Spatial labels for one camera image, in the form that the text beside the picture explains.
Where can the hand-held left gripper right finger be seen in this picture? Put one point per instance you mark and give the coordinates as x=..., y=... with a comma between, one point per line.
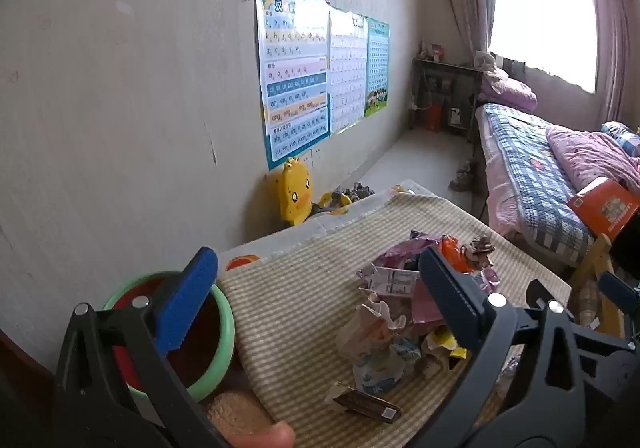
x=450, y=300

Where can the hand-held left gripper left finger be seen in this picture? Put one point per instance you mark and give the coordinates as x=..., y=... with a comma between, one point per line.
x=192, y=300

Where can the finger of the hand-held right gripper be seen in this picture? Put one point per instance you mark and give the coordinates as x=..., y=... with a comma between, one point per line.
x=612, y=290

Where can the green bin with red inside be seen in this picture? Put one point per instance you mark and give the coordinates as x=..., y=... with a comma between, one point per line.
x=220, y=328

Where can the crushed yellow carton box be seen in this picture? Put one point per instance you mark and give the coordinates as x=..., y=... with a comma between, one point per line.
x=442, y=343

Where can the white printed paper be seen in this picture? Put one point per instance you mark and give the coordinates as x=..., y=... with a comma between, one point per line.
x=372, y=323

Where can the person's left hand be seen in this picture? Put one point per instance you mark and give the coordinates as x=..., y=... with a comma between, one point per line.
x=265, y=437

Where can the pink wrapper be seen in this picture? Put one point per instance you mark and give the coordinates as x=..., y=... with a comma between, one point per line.
x=425, y=303

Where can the orange wrapper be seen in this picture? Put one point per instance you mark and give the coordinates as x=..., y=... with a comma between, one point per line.
x=452, y=250

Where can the brown crumpled wrapper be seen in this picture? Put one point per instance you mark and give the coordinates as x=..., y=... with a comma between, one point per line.
x=480, y=248

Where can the purple foil wrapper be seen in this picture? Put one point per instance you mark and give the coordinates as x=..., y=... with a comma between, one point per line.
x=400, y=250

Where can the orange cardboard box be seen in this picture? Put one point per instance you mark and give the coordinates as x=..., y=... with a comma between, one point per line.
x=605, y=208

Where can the blue and white crumpled wrapper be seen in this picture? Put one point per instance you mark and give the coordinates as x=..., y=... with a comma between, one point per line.
x=382, y=368

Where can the beige striped table cloth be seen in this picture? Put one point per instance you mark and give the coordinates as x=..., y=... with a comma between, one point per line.
x=300, y=288

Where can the pair of shoes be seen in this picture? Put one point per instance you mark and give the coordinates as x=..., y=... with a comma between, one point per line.
x=462, y=177

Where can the brown snack wrapper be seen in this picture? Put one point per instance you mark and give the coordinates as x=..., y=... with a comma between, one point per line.
x=367, y=403

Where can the pink quilt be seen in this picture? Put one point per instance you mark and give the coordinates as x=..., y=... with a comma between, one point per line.
x=590, y=157

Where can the pile of grey toys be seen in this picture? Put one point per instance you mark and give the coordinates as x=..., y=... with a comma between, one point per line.
x=357, y=190

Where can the yellow duck toy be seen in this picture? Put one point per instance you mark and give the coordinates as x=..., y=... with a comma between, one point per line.
x=294, y=190

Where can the small yellow toy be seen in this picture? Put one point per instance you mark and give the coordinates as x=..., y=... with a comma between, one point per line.
x=332, y=202

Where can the blue plaid pillow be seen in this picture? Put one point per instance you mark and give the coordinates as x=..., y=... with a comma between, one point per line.
x=622, y=135

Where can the small white container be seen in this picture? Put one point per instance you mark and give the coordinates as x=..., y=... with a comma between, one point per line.
x=455, y=116

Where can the orange container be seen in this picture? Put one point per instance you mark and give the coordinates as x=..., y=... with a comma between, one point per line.
x=433, y=116

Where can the pink pillow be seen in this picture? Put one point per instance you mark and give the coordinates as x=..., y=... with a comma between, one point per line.
x=507, y=87

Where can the bright window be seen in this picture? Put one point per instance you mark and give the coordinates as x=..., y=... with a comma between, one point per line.
x=542, y=12

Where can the green bordered wall poster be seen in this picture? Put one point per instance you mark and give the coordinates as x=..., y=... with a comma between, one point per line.
x=377, y=67

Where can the large blue letter wall poster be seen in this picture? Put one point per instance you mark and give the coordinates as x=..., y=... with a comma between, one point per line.
x=292, y=77

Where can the white table wall poster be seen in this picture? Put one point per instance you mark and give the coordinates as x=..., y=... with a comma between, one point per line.
x=347, y=72

